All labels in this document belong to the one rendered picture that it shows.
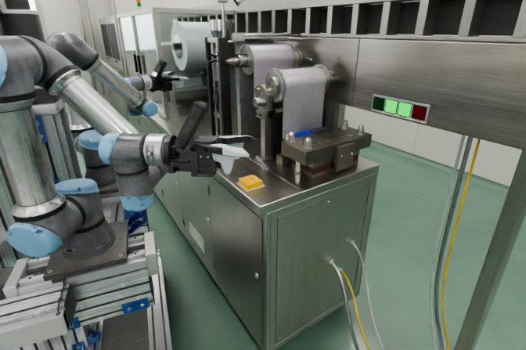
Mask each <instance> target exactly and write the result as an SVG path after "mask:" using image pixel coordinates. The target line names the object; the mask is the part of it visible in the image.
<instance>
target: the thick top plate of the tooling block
mask: <svg viewBox="0 0 526 350"><path fill-rule="evenodd" d="M356 132H357V129H354V128H350V127H348V130H344V129H341V127H339V128H334V129H330V132H325V133H322V134H318V135H313V134H310V135H303V136H300V137H296V138H295V143H288V142H287V140H283V141H282V146H281V154H283V155H285V156H287V157H289V158H290V159H292V160H294V161H296V162H298V163H300V164H303V165H304V166H307V165H310V164H314V163H317V162H320V161H324V160H327V159H330V158H333V157H335V149H336V146H340V145H343V144H346V143H351V142H353V143H355V151H356V150H361V149H364V148H366V147H370V145H371V139H372V134H369V133H367V132H364V133H365V135H357V134H356ZM307 137H310V138H311V140H312V148H311V149H309V150H307V149H304V148H303V146H304V141H305V139H306V138H307Z"/></svg>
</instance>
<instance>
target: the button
mask: <svg viewBox="0 0 526 350"><path fill-rule="evenodd" d="M239 184H240V185H241V186H243V187H244V188H245V189H247V190H249V189H253V188H255V187H259V186H262V180H260V179H259V178H258V177H257V176H255V175H248V176H245V177H242V178H239Z"/></svg>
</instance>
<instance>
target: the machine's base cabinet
mask: <svg viewBox="0 0 526 350"><path fill-rule="evenodd" d="M128 118H129V122H130V123H131V124H132V125H133V126H134V127H135V128H136V129H137V130H138V131H139V132H141V133H145V134H164V133H163V132H162V131H161V130H160V129H159V128H158V127H157V126H156V125H155V124H153V123H152V122H151V121H150V120H149V119H148V118H146V117H145V116H144V115H143V114H142V115H139V116H131V115H128ZM377 176H378V172H377V173H374V174H372V175H368V176H366V177H364V178H361V179H358V180H355V181H354V182H349V183H348V184H345V185H342V186H339V187H337V188H335V189H331V190H329V191H326V192H324V193H320V194H318V195H316V196H313V197H310V198H308V199H305V200H302V201H299V202H297V203H295V204H291V205H289V206H286V207H283V208H280V209H278V210H276V211H272V212H270V213H268V214H265V215H262V216H259V215H258V214H257V213H256V212H254V211H253V210H252V209H251V208H250V207H248V206H247V205H246V204H245V203H244V202H242V200H241V199H240V198H239V197H237V196H236V195H235V194H234V193H233V192H231V191H230V190H229V189H228V188H227V187H226V186H224V185H223V184H222V183H221V182H220V181H218V180H217V179H216V178H215V177H192V176H191V171H177V172H176V173H174V174H173V173H167V174H166V175H164V177H163V178H162V179H161V180H160V181H159V182H158V184H157V185H156V186H155V187H154V189H153V190H154V192H155V193H156V195H157V196H158V197H159V199H160V201H161V202H162V203H163V205H164V206H165V207H166V209H167V210H168V212H169V214H170V215H171V217H172V218H173V219H174V221H175V223H176V224H177V226H178V227H179V228H180V230H181V231H182V233H183V234H184V236H185V237H186V239H187V240H188V241H189V243H190V245H191V246H192V248H193V250H194V251H195V252H196V254H197V255H198V256H199V258H200V260H201V261H202V262H203V264H204V265H205V267H206V268H207V270H208V272H209V273H210V274H211V276H212V277H213V279H214V281H215V282H216V283H217V285H218V286H219V287H220V289H221V290H222V292H223V294H224V295H225V296H226V298H227V299H228V301H229V303H230V304H231V306H232V307H233V308H234V309H235V311H236V313H237V314H238V316H239V317H240V318H241V320H242V321H243V323H244V325H245V326H246V328H247V329H248V330H249V332H250V333H251V335H252V336H253V338H254V340H255V341H256V342H257V343H258V345H259V347H260V348H261V350H276V349H278V348H280V347H281V346H283V345H284V344H286V343H287V342H288V341H290V340H292V339H293V338H295V337H296V336H297V335H299V334H301V333H302V332H304V331H305V330H307V329H308V328H309V327H311V326H313V325H314V324H316V323H317V322H318V321H320V320H322V319H324V318H325V317H327V316H328V315H329V314H331V313H332V312H334V311H336V310H337V309H339V308H340V307H341V306H343V305H344V295H343V291H342V288H341V285H340V281H339V278H338V276H337V273H336V271H335V270H334V268H333V266H331V265H330V264H329V263H330V260H332V259H333V260H334V261H335V262H336V263H335V265H336V266H337V268H338V269H339V268H342V269H343V270H344V271H343V272H344V274H345V275H346V277H347V278H348V280H349V282H350V284H351V287H352V290H353V293H354V296H355V297H357V296H359V291H360V287H361V281H362V271H363V267H362V263H361V260H360V257H359V255H358V252H357V251H356V249H355V247H354V246H353V245H351V244H350V242H351V240H353V241H355V245H356V246H357V248H358V249H359V251H360V253H361V255H362V259H363V261H365V256H366V247H367V241H368V236H369V227H370V222H371V216H372V211H373V202H374V197H375V191H376V182H377Z"/></svg>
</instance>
